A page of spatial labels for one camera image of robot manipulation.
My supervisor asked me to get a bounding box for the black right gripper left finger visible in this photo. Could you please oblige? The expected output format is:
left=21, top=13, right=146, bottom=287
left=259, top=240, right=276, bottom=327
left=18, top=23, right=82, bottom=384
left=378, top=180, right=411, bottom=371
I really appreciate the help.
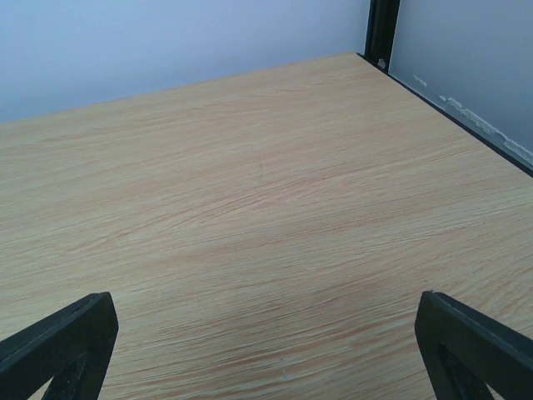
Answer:
left=1, top=292, right=118, bottom=399

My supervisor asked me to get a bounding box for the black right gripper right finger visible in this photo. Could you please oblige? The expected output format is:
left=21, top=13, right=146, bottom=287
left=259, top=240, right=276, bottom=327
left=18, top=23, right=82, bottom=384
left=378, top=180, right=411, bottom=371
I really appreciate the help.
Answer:
left=415, top=291, right=532, bottom=399

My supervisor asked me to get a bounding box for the black frame post right rear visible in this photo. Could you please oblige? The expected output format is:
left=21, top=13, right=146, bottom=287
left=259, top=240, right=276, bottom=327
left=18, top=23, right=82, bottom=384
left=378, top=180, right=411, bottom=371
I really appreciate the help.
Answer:
left=364, top=0, right=401, bottom=73

